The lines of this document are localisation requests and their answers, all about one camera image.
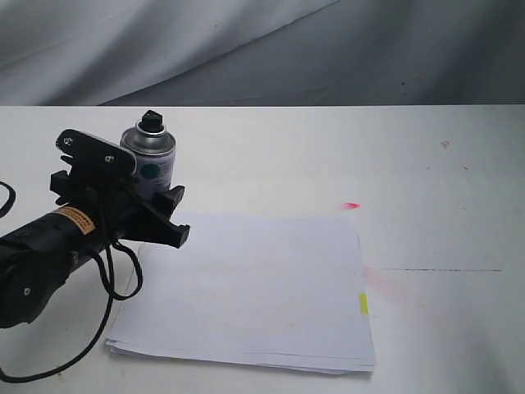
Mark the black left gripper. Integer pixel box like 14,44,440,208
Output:
49,170,190,249

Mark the polka dot spray paint can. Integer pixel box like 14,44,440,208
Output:
120,110,176,200

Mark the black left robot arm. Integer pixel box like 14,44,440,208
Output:
1,171,190,328

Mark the grey backdrop cloth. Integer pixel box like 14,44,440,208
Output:
1,1,524,106

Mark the white paper stack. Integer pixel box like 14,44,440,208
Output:
107,213,376,374

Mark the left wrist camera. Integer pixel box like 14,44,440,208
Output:
55,129,136,179

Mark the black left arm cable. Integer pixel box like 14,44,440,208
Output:
0,182,144,385

